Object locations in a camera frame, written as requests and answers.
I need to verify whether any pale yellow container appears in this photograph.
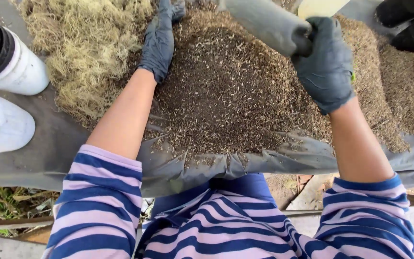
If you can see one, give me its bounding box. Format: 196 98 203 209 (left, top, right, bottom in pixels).
297 0 351 21

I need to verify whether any blue and pink striped shirt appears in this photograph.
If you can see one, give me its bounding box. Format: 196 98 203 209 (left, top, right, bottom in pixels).
42 144 414 259

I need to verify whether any person's left hand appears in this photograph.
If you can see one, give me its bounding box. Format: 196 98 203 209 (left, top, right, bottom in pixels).
138 0 186 84

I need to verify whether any white bottle with black band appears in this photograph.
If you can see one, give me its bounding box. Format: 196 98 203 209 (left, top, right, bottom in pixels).
0 9 50 96

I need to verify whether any heap of dry leaves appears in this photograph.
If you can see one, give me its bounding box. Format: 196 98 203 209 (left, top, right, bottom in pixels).
0 185 61 236

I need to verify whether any black nursery pot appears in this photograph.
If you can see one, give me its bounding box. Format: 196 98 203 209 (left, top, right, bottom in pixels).
390 14 414 53
375 0 414 29

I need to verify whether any plain white plastic bottle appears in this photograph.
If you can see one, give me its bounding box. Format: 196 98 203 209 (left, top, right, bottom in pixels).
0 88 36 155

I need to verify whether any grey tarp sheet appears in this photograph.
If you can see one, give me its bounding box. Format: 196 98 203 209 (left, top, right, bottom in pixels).
0 0 414 198

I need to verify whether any pile of brown potting mix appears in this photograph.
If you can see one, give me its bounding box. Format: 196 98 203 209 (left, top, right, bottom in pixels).
121 0 414 162

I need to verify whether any person's right hand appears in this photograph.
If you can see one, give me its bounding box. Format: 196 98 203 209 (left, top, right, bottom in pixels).
291 16 356 116

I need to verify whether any pile of dry yellow fibre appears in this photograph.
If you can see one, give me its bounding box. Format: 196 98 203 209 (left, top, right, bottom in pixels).
17 0 157 126

